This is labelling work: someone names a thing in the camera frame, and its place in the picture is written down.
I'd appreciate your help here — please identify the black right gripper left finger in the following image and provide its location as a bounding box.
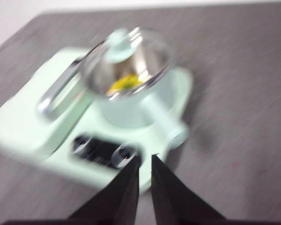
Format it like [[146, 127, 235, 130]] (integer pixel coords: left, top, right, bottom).
[[2, 155, 141, 225]]

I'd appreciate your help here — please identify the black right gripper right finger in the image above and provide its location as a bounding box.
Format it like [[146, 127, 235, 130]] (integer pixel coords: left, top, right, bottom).
[[150, 154, 281, 225]]

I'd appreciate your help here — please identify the yellow pumpkin with green stem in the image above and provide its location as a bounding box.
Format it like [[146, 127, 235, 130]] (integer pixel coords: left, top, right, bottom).
[[106, 74, 144, 95]]

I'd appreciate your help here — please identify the glass lid with green knob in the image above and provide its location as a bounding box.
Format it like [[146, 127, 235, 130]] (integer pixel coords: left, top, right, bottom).
[[81, 27, 176, 101]]

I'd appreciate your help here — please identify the silver control knob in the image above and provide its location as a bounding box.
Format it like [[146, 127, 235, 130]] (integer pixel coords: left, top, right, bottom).
[[72, 135, 92, 156], [111, 144, 134, 169]]

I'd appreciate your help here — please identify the mint green breakfast machine base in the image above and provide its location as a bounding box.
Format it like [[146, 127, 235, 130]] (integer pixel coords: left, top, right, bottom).
[[0, 46, 194, 195]]

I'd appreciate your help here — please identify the mint green grill cover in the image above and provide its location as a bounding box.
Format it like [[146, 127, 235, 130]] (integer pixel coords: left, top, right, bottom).
[[0, 47, 95, 154]]

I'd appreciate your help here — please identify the mint green handled pot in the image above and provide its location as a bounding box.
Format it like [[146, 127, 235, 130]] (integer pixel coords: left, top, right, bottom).
[[81, 27, 190, 151]]

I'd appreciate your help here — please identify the chrome grill cover handle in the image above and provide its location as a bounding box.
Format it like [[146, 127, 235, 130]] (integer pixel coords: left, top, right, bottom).
[[37, 56, 86, 120]]

